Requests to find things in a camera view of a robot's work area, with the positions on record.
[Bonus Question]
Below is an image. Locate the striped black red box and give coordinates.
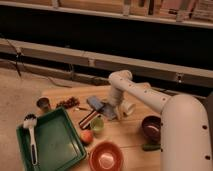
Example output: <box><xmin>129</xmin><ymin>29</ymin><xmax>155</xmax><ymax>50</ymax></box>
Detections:
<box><xmin>78</xmin><ymin>111</ymin><xmax>100</xmax><ymax>130</ymax></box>

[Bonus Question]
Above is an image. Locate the green plastic tray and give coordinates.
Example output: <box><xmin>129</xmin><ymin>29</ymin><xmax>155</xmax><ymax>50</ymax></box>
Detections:
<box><xmin>16</xmin><ymin>107</ymin><xmax>87</xmax><ymax>171</ymax></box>

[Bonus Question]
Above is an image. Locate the green cucumber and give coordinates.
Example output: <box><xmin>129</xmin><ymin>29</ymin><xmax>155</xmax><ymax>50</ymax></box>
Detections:
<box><xmin>142</xmin><ymin>144</ymin><xmax>160</xmax><ymax>151</ymax></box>

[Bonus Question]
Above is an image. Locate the dark red bowl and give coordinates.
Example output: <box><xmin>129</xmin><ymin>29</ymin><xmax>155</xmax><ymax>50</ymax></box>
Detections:
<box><xmin>141</xmin><ymin>116</ymin><xmax>161</xmax><ymax>143</ymax></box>

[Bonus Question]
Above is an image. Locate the small thin utensil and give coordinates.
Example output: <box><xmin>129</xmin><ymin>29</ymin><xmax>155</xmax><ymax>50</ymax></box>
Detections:
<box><xmin>73</xmin><ymin>107</ymin><xmax>90</xmax><ymax>111</ymax></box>

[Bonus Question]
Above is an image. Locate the dark red grape bunch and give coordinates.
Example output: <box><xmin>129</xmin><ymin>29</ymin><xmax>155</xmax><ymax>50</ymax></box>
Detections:
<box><xmin>57</xmin><ymin>97</ymin><xmax>80</xmax><ymax>109</ymax></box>

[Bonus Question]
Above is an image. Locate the wooden cutting board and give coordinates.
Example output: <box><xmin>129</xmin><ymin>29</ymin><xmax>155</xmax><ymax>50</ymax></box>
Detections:
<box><xmin>42</xmin><ymin>86</ymin><xmax>160</xmax><ymax>171</ymax></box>

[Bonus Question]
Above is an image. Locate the orange peach fruit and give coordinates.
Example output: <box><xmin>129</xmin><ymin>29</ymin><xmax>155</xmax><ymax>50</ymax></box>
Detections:
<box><xmin>80</xmin><ymin>129</ymin><xmax>93</xmax><ymax>144</ymax></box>

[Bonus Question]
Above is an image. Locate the small green cup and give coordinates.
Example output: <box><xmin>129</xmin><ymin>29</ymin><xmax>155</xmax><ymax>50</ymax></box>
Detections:
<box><xmin>90</xmin><ymin>117</ymin><xmax>104</xmax><ymax>134</ymax></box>

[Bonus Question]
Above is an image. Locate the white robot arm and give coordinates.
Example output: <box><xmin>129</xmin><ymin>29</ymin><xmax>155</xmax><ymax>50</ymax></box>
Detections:
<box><xmin>108</xmin><ymin>70</ymin><xmax>213</xmax><ymax>171</ymax></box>

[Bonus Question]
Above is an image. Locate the small metal cup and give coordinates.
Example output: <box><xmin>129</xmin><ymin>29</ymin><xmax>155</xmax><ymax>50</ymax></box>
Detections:
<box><xmin>36</xmin><ymin>97</ymin><xmax>51</xmax><ymax>113</ymax></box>

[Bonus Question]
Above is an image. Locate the blue towel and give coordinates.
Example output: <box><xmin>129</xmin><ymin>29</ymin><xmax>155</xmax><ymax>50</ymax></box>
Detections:
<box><xmin>87</xmin><ymin>96</ymin><xmax>117</xmax><ymax>120</ymax></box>

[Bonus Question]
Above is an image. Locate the orange plastic bowl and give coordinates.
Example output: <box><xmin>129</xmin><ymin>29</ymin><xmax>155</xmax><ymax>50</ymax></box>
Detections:
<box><xmin>88</xmin><ymin>141</ymin><xmax>124</xmax><ymax>171</ymax></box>

